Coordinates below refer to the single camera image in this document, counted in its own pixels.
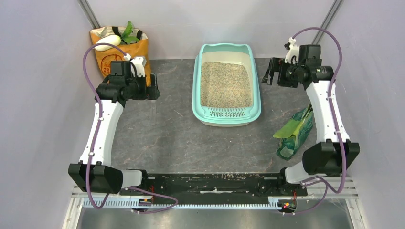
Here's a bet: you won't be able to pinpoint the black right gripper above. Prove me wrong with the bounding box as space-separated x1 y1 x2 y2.
261 57 304 88

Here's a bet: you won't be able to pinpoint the teal plastic litter box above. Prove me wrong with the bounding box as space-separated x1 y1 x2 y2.
192 43 261 127

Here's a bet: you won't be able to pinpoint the green litter bag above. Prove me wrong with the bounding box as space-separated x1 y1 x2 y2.
273 104 314 161

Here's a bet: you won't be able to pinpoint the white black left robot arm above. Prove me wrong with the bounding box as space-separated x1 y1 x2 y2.
68 57 160 195

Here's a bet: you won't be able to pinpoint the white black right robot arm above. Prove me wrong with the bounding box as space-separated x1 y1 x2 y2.
262 45 360 195

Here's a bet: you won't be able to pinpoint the beige cat litter pellets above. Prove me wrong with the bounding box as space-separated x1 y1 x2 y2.
200 62 253 108

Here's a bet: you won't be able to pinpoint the orange Trader Joe's paper bag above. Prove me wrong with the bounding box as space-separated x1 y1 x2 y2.
89 26 151 87

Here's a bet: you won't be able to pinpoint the green leafy vegetable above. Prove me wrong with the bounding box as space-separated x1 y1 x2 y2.
121 21 140 44

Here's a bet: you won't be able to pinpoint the white daikon radish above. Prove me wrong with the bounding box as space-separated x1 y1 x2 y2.
95 34 121 52

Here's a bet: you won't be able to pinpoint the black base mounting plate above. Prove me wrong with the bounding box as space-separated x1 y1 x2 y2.
139 173 308 205

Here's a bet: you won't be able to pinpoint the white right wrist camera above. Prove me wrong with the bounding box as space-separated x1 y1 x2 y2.
284 37 299 64

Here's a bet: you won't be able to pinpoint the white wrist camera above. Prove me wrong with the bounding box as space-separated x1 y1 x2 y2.
124 53 147 78
284 37 299 64

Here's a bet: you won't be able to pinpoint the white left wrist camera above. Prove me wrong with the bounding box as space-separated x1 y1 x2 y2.
124 53 147 78

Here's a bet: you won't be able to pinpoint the aluminium rail frame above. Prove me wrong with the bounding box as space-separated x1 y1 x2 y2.
63 173 367 229

